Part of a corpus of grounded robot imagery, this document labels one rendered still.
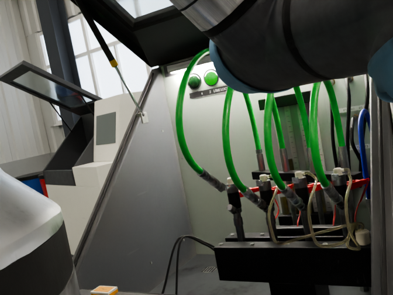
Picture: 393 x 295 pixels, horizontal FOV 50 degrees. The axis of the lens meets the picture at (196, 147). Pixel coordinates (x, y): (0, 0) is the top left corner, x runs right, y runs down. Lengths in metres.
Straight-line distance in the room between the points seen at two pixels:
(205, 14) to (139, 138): 0.94
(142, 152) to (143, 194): 0.12
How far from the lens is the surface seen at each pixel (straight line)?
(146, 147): 1.24
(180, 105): 0.82
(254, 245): 0.97
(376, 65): 0.25
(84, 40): 7.24
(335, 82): 1.17
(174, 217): 1.34
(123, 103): 3.83
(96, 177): 3.71
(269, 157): 0.77
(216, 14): 0.30
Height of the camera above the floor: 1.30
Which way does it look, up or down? 5 degrees down
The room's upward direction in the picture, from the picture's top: 11 degrees counter-clockwise
